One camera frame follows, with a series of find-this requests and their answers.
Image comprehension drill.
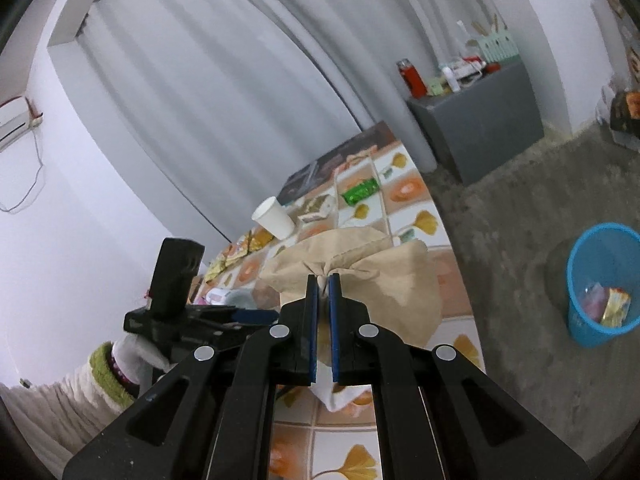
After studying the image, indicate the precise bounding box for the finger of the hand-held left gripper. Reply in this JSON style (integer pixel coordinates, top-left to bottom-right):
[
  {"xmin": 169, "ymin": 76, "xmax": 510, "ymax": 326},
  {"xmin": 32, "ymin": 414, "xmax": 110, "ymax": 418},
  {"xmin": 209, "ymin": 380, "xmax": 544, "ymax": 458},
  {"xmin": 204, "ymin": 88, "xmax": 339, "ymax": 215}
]
[{"xmin": 231, "ymin": 308, "xmax": 281, "ymax": 327}]

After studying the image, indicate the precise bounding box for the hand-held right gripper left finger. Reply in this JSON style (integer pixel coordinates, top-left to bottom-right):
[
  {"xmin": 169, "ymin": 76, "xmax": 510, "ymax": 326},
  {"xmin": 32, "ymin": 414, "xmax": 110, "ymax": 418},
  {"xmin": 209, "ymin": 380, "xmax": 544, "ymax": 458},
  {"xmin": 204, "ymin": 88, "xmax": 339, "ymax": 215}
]
[{"xmin": 62, "ymin": 274, "xmax": 322, "ymax": 480}]

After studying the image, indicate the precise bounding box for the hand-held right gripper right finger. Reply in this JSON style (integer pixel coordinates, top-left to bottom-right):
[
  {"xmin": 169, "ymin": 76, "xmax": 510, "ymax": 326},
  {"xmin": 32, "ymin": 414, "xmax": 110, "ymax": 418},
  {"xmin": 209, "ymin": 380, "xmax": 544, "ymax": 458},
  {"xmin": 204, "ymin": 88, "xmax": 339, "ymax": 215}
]
[{"xmin": 326, "ymin": 274, "xmax": 588, "ymax": 480}]

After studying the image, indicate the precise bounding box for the beige cloth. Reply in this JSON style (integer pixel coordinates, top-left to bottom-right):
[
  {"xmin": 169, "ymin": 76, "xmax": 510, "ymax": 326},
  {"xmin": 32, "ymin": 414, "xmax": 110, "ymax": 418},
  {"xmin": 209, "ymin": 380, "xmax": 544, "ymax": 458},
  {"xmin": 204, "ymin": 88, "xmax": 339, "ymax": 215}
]
[{"xmin": 260, "ymin": 227, "xmax": 444, "ymax": 348}]

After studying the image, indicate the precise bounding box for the blue waste bin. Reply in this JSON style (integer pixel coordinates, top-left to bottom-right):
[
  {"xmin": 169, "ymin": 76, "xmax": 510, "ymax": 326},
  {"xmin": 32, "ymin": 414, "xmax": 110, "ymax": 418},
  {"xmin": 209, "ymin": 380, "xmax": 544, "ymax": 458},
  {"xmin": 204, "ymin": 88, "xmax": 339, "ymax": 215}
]
[{"xmin": 566, "ymin": 223, "xmax": 640, "ymax": 348}]

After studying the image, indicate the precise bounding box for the person's left hand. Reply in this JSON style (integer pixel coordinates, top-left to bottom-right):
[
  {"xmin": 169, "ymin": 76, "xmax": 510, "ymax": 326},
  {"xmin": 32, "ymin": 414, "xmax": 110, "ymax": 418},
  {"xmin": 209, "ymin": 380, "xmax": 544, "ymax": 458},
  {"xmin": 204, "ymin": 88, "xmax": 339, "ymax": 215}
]
[{"xmin": 112, "ymin": 335, "xmax": 170, "ymax": 385}]

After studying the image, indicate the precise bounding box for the yellow flat snack packet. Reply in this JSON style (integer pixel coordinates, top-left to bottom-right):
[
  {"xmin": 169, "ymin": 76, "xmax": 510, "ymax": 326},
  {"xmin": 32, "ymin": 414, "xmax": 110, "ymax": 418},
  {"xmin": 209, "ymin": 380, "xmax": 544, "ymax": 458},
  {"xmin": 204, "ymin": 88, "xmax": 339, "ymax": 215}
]
[{"xmin": 205, "ymin": 227, "xmax": 273, "ymax": 281}]

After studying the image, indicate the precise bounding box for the white crumpled wrapper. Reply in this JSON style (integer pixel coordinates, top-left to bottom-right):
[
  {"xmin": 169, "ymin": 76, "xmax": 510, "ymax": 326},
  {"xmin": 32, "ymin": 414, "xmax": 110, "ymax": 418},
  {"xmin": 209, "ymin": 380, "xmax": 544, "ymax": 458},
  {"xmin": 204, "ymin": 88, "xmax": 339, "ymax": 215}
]
[{"xmin": 312, "ymin": 384, "xmax": 376, "ymax": 413}]

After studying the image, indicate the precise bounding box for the white paper cup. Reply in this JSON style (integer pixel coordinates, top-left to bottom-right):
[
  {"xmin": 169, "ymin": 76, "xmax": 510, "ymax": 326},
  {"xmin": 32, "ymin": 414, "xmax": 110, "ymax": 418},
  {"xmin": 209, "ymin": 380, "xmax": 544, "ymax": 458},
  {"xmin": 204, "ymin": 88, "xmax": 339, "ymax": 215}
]
[{"xmin": 251, "ymin": 196, "xmax": 297, "ymax": 240}]

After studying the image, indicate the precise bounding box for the ginkgo print tablecloth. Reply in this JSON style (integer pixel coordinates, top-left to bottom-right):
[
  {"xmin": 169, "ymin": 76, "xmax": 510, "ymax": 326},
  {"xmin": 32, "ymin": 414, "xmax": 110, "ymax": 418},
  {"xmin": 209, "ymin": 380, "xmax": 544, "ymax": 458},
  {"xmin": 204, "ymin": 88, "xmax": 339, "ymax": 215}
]
[{"xmin": 197, "ymin": 140, "xmax": 486, "ymax": 480}]

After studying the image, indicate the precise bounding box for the cream small packet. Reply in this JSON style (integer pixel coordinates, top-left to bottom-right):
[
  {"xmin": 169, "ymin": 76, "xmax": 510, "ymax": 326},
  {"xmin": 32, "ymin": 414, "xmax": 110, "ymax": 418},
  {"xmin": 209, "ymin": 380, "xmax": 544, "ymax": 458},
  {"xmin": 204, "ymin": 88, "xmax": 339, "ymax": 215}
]
[{"xmin": 298, "ymin": 197, "xmax": 337, "ymax": 224}]

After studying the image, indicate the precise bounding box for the green snack packet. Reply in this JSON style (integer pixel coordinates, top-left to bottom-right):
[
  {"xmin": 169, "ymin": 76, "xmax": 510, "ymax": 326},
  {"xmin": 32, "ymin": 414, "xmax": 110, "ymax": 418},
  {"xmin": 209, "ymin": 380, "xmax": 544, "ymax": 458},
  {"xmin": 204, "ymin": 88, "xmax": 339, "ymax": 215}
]
[{"xmin": 342, "ymin": 179, "xmax": 379, "ymax": 206}]

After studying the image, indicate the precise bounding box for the dark flat box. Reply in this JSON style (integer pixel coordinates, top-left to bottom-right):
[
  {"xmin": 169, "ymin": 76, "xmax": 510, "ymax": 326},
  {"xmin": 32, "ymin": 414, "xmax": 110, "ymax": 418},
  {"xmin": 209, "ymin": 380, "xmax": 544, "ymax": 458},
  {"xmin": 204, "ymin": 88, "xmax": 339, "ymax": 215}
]
[{"xmin": 277, "ymin": 120, "xmax": 401, "ymax": 207}]

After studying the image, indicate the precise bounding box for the grey curtain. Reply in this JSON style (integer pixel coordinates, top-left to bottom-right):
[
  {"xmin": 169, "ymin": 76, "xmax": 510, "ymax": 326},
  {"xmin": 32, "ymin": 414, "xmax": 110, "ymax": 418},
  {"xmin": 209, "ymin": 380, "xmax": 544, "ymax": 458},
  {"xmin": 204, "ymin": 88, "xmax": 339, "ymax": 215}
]
[{"xmin": 75, "ymin": 0, "xmax": 551, "ymax": 241}]

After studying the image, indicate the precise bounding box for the white air conditioner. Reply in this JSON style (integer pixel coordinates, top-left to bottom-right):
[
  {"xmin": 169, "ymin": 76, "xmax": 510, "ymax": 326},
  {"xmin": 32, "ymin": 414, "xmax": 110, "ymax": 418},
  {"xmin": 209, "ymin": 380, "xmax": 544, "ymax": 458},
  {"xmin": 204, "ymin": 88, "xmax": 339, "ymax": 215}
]
[{"xmin": 0, "ymin": 96, "xmax": 43, "ymax": 153}]

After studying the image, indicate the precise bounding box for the grey cabinet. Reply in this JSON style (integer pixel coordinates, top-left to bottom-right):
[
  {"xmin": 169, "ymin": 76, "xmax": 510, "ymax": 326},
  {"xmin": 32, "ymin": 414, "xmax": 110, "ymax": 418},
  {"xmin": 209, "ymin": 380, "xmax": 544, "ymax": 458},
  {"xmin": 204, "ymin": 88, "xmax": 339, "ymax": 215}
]
[{"xmin": 406, "ymin": 57, "xmax": 546, "ymax": 186}]

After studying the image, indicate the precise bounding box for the pink clear packet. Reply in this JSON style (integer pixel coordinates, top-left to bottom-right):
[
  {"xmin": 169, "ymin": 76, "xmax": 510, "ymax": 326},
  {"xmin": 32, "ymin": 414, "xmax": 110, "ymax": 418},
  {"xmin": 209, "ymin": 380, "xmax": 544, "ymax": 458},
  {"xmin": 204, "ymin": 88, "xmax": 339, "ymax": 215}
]
[{"xmin": 582, "ymin": 282, "xmax": 608, "ymax": 318}]

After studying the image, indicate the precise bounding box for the red bottle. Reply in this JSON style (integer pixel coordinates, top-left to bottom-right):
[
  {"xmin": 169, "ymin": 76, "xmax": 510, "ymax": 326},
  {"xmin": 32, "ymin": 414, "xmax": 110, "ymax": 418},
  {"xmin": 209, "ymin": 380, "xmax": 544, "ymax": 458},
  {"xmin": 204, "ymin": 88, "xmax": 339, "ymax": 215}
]
[{"xmin": 396, "ymin": 59, "xmax": 429, "ymax": 99}]

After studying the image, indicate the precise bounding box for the clear glass bottle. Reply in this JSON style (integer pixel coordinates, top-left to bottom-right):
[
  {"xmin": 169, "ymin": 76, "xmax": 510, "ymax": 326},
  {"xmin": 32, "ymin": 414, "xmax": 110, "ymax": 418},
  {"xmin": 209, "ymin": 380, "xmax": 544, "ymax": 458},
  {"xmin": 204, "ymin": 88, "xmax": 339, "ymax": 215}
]
[{"xmin": 455, "ymin": 20, "xmax": 478, "ymax": 61}]

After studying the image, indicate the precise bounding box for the mint green holder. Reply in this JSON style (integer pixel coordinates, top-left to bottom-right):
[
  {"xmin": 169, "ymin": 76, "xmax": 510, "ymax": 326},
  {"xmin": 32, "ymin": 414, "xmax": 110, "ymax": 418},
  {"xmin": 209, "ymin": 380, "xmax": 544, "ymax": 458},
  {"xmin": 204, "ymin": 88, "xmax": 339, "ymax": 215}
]
[{"xmin": 475, "ymin": 25, "xmax": 518, "ymax": 63}]

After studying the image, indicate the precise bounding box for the dark printed box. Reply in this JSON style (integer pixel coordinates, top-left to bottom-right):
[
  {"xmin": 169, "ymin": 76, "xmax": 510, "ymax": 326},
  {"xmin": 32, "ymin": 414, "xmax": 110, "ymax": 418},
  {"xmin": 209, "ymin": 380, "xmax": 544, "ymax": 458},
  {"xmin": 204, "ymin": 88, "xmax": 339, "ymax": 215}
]
[{"xmin": 607, "ymin": 89, "xmax": 640, "ymax": 151}]

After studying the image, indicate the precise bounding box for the thin wall cable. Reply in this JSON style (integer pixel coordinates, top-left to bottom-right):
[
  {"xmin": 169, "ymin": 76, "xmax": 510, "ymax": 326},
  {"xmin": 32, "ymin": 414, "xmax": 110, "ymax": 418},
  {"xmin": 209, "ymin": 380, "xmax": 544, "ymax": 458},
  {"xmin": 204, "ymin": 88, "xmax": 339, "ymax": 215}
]
[{"xmin": 0, "ymin": 110, "xmax": 48, "ymax": 213}]

